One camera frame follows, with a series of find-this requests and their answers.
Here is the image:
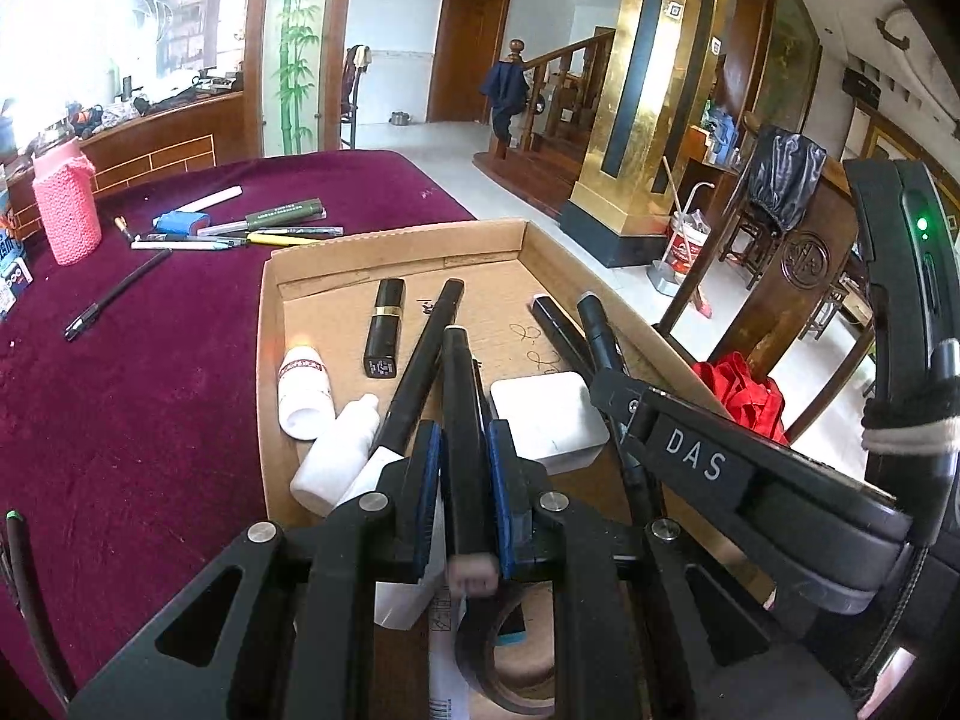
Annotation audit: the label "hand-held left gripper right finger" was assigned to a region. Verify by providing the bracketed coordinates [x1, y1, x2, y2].
[486, 418, 856, 720]

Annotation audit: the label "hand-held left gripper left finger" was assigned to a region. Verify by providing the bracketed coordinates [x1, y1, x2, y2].
[67, 420, 445, 720]

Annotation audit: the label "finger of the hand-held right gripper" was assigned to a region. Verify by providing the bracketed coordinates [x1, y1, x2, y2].
[587, 367, 653, 458]

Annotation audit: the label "black marker green cap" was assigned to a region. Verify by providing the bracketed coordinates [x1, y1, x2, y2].
[576, 294, 668, 533]

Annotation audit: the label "small white charger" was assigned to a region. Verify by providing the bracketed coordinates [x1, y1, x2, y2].
[489, 373, 610, 475]

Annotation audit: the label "black marker pink caps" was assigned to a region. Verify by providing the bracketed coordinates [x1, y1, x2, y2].
[441, 326, 500, 595]

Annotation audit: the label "black marker grey end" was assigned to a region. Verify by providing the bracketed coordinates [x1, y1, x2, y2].
[529, 294, 601, 391]

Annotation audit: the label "white dropper bottle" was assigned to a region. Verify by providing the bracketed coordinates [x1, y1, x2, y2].
[290, 394, 381, 518]

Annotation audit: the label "large white charger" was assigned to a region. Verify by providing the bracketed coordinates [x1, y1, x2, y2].
[341, 446, 451, 632]

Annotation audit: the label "black marker red caps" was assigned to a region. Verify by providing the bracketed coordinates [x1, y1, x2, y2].
[371, 279, 466, 466]

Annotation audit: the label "cardboard box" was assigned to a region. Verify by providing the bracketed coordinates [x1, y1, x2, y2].
[255, 217, 777, 720]

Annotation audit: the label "white bottle orange cap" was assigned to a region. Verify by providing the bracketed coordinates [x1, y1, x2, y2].
[277, 337, 336, 442]

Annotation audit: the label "white marker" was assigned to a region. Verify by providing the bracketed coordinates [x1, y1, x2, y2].
[426, 592, 472, 720]

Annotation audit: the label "black tape roll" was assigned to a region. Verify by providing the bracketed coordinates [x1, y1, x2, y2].
[454, 585, 560, 717]

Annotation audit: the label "black lipstick gold band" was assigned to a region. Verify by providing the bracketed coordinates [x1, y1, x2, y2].
[362, 277, 407, 380]

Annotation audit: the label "red cloth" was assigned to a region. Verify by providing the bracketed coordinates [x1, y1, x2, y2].
[690, 352, 792, 447]

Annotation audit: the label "white red bucket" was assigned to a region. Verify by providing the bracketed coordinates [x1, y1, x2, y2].
[667, 210, 710, 278]

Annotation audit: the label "carved wooden chair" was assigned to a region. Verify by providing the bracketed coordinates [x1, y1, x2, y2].
[652, 157, 878, 443]

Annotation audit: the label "gold black pillar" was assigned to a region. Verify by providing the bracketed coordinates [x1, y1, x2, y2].
[559, 0, 740, 267]

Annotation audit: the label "black jacket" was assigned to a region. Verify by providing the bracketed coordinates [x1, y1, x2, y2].
[746, 127, 827, 233]

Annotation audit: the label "purple velvet tablecloth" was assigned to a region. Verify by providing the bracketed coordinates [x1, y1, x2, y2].
[0, 150, 481, 720]

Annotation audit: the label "yellow pen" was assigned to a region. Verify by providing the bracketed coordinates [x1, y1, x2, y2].
[246, 229, 344, 246]

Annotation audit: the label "green pen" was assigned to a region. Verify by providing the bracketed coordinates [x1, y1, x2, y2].
[199, 199, 327, 235]

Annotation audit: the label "wooden stair railing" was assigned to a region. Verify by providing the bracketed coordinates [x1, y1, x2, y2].
[510, 28, 616, 166]

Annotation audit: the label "white pen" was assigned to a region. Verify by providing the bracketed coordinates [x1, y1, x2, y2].
[131, 238, 248, 251]

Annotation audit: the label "white stick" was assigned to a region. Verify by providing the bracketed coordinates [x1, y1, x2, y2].
[174, 185, 245, 215]

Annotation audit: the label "slim black pen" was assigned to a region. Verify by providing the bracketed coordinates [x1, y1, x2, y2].
[64, 247, 173, 342]

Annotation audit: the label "wooden door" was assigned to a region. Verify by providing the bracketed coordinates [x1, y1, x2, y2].
[426, 0, 512, 125]

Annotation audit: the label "dark wooden chair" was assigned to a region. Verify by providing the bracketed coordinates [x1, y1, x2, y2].
[339, 45, 374, 151]

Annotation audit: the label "wooden counter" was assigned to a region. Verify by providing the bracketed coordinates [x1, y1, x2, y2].
[7, 86, 248, 233]

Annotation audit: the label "small white blue box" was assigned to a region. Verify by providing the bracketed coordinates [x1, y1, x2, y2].
[0, 255, 35, 320]

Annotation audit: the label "large dark wall painting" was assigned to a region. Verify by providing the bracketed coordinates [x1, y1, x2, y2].
[750, 0, 822, 136]

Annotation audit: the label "black cable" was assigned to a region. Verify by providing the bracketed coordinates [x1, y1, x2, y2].
[0, 510, 76, 702]

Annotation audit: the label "bamboo wall painting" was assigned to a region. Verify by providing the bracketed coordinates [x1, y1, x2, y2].
[266, 0, 323, 155]

